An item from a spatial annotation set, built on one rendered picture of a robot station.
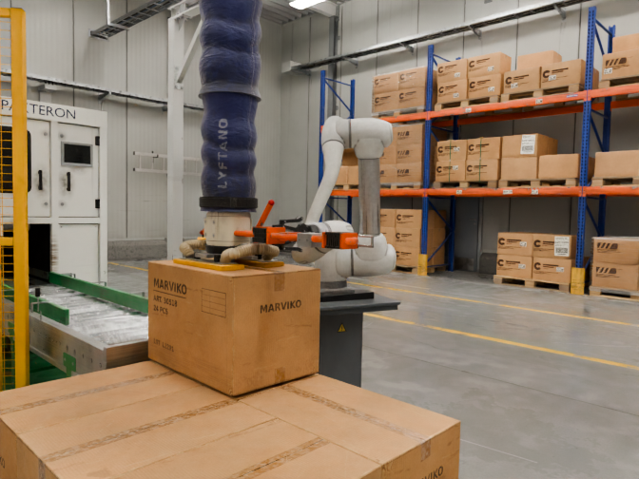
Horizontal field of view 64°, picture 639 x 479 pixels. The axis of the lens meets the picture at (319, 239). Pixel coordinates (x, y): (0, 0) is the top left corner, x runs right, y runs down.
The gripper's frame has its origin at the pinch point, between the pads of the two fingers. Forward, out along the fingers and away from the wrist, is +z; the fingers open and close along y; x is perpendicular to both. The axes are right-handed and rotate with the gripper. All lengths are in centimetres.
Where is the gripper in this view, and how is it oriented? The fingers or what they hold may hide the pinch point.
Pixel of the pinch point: (272, 235)
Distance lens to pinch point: 184.0
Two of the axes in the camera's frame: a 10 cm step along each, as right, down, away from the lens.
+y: -0.2, 10.0, 0.6
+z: -7.0, 0.3, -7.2
